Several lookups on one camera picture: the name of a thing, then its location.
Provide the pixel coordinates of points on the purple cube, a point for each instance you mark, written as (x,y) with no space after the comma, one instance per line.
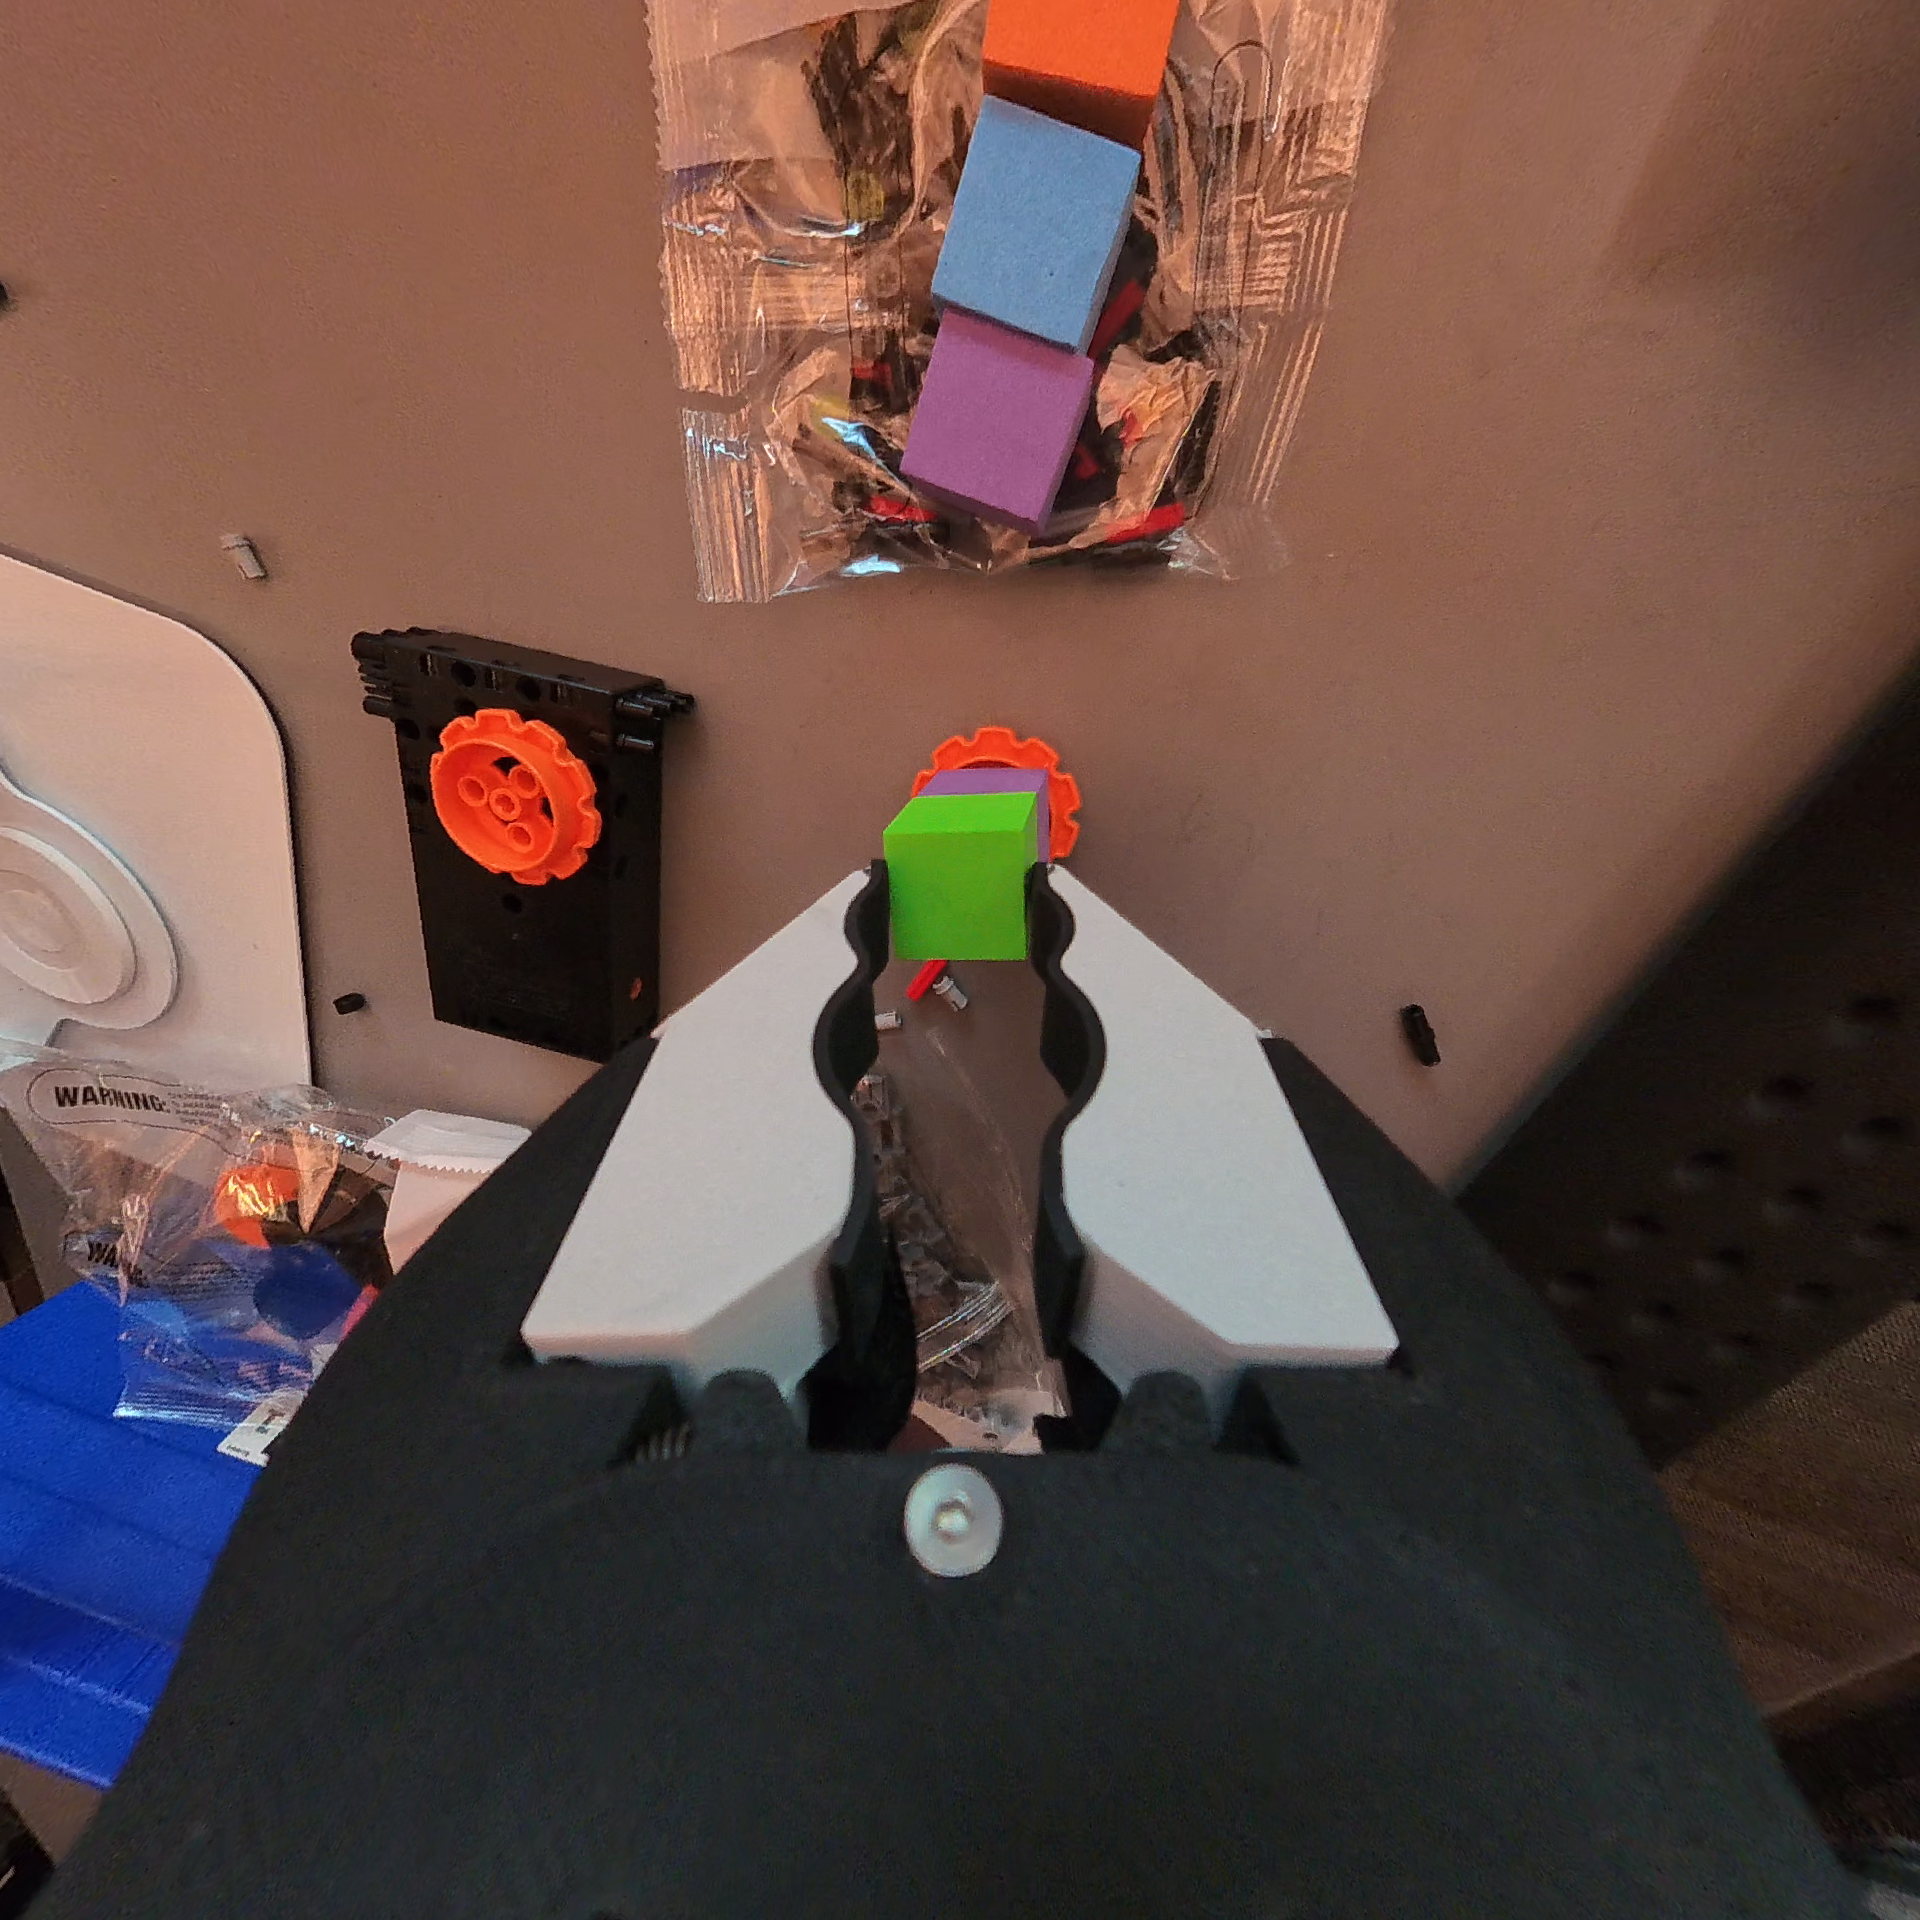
(997,413)
(974,782)

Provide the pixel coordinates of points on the clear bag of grey parts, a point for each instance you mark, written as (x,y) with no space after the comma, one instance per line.
(928,1202)

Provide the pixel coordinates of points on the black perforated block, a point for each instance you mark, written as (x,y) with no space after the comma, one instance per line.
(522,962)

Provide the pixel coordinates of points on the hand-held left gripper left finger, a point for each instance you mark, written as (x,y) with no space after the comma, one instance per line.
(704,1156)

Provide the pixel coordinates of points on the grey desk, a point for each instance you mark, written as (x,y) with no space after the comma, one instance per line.
(448,302)

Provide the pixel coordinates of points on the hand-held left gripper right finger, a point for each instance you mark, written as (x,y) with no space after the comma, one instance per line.
(1215,1170)

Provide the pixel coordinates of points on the black perforated panel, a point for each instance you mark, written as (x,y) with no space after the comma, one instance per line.
(1724,1125)

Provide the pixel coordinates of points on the orange cube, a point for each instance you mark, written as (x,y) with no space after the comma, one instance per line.
(1080,53)

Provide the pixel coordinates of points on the white paper packet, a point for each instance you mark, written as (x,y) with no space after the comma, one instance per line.
(448,1183)

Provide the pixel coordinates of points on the white book stand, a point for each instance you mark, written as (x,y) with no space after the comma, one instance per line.
(150,750)

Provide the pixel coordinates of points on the green cube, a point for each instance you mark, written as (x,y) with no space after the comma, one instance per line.
(960,885)

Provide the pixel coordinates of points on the blue plastic bin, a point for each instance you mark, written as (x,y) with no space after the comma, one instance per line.
(90,1502)

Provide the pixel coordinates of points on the clear bag orange blue parts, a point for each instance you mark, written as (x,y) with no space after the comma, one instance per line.
(180,1202)

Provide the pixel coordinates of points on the clear bag of dark parts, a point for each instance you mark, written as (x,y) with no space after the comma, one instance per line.
(748,376)

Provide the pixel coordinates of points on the black long pin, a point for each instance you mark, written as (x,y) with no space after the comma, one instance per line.
(1421,1036)

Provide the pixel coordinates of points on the blue cube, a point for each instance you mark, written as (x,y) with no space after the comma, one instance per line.
(1035,218)

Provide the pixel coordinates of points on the orange gear wheel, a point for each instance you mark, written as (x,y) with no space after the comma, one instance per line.
(960,750)
(515,795)

